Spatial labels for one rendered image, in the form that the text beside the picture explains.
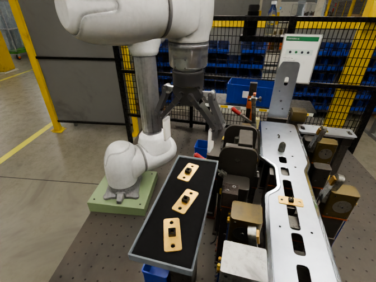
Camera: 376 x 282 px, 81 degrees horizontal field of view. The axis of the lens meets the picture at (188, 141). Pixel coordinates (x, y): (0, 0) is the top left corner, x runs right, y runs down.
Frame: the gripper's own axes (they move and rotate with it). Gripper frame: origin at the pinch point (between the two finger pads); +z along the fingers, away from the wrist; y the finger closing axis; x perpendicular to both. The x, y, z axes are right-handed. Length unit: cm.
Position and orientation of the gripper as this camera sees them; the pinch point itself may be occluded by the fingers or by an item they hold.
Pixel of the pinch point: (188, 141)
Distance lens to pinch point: 62.5
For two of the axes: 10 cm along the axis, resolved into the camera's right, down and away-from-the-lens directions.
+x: 4.3, -4.7, 7.7
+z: 0.0, 8.5, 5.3
